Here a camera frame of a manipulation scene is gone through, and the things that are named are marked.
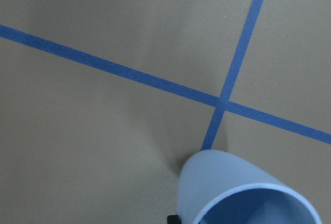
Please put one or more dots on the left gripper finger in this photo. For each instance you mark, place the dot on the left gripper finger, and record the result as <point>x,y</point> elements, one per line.
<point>172,219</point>

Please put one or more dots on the blue cup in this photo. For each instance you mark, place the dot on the blue cup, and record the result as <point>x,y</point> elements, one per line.
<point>219,187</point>

